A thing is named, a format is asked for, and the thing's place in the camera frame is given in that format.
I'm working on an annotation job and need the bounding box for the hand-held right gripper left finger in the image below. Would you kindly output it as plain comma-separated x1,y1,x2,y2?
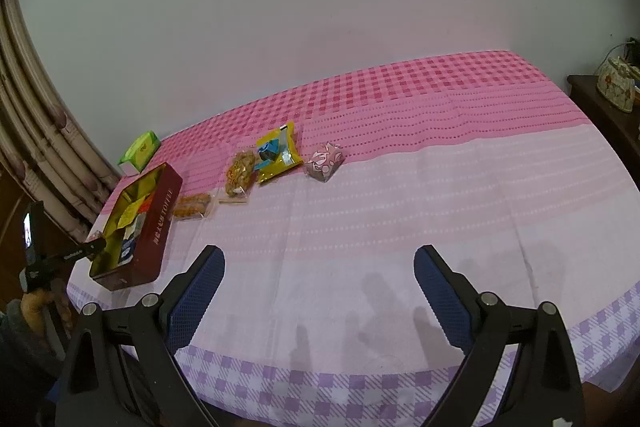
55,245,226,427

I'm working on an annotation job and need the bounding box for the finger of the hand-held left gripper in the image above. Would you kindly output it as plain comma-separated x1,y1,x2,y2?
62,238,109,265

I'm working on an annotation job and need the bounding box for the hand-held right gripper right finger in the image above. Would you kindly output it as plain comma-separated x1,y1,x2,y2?
414,245,583,427

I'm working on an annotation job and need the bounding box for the blue cracker packet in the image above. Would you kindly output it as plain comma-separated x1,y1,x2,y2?
117,227,139,267

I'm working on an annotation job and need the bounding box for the large yellow snack packet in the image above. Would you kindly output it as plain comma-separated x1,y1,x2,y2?
104,193,147,229

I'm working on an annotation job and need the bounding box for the red tin box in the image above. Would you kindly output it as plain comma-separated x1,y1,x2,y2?
89,163,183,292

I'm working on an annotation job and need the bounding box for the clear packet of orange snacks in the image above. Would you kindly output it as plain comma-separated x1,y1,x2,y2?
172,192,217,221

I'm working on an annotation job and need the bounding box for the clear packet of peanut brittle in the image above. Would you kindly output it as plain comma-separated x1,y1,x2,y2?
220,150,259,206

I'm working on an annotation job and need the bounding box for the yellow packet with silver patches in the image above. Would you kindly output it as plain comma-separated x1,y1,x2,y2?
256,122,305,186

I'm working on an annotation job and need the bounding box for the small blue snack packet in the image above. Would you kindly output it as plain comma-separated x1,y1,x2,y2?
257,141,282,164

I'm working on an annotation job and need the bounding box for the pink patterned snack box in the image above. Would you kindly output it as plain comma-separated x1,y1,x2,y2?
305,142,345,183

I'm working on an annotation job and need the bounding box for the person's left hand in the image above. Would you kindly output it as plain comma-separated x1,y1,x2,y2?
20,289,76,343

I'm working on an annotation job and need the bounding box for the pink checked tablecloth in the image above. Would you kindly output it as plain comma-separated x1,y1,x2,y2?
66,50,640,425

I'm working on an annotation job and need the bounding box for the green tissue box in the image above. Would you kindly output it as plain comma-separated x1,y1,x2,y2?
118,132,161,176

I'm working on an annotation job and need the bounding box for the dark wooden side cabinet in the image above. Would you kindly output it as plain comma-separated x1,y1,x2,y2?
567,75,640,188

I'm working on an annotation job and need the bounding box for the floral fabric bag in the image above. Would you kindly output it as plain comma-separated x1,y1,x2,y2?
597,38,639,114

